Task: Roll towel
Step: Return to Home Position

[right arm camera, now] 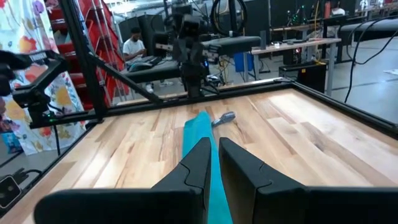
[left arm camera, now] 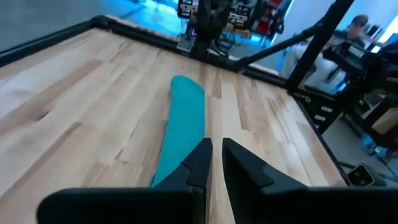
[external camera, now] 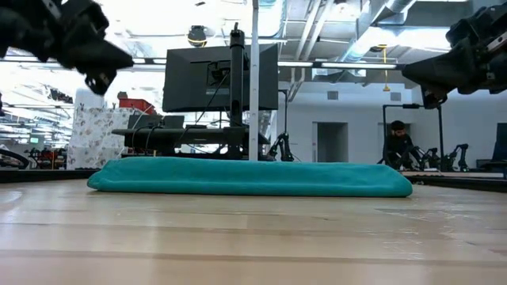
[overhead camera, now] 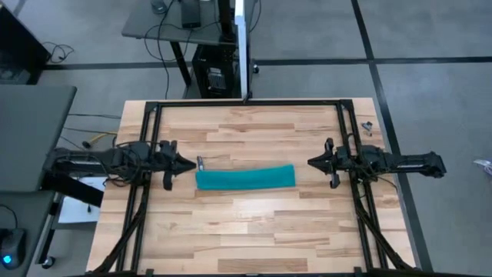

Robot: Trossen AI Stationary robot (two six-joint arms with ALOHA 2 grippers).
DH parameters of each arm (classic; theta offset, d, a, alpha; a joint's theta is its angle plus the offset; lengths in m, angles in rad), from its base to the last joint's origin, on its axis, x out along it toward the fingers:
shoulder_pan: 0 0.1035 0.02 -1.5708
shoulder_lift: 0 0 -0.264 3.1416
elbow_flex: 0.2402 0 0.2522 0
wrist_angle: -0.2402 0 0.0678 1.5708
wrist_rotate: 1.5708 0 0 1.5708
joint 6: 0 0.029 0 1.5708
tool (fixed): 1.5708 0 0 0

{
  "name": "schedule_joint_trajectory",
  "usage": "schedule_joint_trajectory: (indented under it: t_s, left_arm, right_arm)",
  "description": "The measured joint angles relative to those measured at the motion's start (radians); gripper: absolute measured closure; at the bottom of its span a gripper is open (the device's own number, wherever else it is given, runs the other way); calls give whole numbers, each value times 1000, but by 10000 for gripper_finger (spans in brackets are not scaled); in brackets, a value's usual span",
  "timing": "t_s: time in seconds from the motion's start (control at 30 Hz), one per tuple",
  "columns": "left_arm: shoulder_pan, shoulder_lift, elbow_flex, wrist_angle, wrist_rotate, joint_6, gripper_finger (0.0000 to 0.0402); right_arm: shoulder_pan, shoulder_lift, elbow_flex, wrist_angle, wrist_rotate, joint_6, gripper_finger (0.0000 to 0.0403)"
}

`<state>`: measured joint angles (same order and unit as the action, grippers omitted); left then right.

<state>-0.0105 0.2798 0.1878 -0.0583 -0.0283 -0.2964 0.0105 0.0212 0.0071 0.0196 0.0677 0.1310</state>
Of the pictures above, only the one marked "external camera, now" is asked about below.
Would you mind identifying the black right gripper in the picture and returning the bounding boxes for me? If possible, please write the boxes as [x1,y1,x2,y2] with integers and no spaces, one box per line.
[401,24,507,110]

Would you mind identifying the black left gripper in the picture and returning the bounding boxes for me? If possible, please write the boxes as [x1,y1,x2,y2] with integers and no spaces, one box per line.
[0,0,135,97]

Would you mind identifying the teal microfibre towel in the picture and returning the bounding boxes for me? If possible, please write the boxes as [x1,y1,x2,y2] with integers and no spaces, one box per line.
[86,156,414,198]

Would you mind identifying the white container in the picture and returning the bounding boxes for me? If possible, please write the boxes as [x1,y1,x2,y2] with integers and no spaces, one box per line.
[74,89,106,110]

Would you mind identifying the yellow hanging pendant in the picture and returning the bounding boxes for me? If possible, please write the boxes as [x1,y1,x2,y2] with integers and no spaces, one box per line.
[382,44,391,93]

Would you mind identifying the red storage bin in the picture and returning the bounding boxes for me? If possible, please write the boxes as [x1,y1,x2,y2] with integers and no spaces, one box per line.
[118,97,156,116]

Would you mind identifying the floral patterned cloth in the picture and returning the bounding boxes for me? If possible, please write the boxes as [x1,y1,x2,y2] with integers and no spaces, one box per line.
[66,106,140,170]

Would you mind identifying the person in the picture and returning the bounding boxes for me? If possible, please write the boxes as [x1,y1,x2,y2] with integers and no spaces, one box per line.
[382,120,417,169]

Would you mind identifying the dark background monitor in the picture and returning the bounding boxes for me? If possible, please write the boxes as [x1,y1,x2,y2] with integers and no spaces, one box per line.
[492,122,507,162]

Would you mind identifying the light wooden background table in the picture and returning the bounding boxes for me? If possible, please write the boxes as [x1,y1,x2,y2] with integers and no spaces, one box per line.
[399,170,505,179]

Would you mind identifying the black computer monitor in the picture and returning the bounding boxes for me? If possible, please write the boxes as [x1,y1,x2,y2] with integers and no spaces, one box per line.
[162,43,280,113]

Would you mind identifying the grey desktop device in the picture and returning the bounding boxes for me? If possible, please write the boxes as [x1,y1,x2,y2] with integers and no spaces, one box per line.
[162,115,185,129]

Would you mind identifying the black desk platform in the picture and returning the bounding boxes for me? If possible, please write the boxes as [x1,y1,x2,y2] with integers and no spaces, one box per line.
[112,125,271,152]

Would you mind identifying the black ceiling dome lamp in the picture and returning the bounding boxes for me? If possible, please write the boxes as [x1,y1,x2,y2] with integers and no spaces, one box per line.
[187,25,208,48]

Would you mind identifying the grey doorway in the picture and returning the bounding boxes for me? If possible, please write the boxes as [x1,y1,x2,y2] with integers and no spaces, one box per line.
[316,121,349,163]

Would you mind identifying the black monitor stand pole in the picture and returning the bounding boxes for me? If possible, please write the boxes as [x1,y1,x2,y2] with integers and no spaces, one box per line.
[227,22,247,158]

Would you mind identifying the thin black stand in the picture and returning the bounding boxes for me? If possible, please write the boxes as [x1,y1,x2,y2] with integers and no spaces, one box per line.
[278,89,289,138]

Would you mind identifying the black metal frame stand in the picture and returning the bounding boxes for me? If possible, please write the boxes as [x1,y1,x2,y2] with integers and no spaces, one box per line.
[382,103,444,172]

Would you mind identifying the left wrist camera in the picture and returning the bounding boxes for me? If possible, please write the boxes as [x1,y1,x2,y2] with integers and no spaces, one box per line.
[41,0,110,40]

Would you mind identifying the silver ceiling duct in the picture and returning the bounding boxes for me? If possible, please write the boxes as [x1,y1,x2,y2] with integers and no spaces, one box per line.
[339,0,417,63]

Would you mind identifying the black table edge rail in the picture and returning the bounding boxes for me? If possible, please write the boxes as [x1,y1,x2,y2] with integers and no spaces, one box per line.
[0,169,507,194]

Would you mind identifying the white vertical post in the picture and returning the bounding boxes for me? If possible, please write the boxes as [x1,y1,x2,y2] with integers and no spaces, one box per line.
[248,0,261,162]

